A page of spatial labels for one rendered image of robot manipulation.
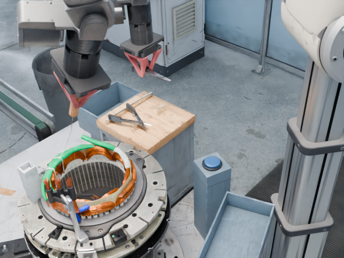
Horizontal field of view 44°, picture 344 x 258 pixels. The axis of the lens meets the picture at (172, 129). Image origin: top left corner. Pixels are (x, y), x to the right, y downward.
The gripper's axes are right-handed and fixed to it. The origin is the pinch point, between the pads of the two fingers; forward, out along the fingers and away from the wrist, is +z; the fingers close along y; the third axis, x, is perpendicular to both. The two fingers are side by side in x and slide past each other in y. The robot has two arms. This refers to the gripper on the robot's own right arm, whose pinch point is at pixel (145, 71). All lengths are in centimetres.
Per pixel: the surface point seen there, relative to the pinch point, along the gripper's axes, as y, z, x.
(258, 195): -79, 118, -3
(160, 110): -0.1, 10.9, 4.5
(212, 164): 5.6, 13.9, 26.7
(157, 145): 9.8, 12.6, 12.4
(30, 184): 42.4, 3.2, 8.2
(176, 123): 0.4, 12.0, 10.7
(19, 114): 6, 43, -70
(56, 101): -38, 82, -120
